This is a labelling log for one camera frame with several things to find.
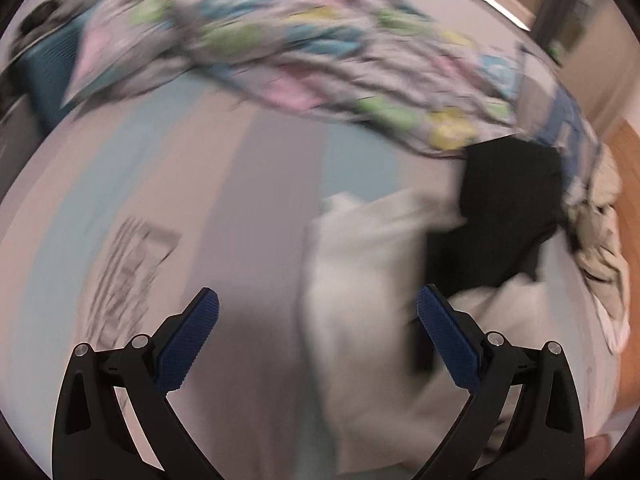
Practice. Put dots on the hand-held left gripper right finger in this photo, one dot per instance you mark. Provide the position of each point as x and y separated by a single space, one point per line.
447 335

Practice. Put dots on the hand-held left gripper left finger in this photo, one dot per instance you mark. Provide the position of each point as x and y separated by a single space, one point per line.
190 335

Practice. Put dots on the white garment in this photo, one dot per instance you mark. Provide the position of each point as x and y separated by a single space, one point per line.
365 270

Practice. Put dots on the black jacket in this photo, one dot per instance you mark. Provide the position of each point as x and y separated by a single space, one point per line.
505 195

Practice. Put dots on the pastel striped bed sheet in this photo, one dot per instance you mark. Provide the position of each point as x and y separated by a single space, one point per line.
200 185

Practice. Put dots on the beige garment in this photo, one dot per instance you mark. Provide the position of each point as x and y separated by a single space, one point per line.
602 240

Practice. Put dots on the blue grey striped quilt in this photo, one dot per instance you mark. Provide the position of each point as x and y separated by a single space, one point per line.
560 120

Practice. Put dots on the wooden furniture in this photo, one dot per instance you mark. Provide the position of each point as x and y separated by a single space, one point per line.
631 170

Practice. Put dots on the teal pillow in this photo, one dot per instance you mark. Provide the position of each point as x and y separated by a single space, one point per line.
50 75

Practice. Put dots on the floral duvet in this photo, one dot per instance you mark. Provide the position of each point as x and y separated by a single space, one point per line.
280 35

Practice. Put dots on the window frame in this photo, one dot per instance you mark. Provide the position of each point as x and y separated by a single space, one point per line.
550 5

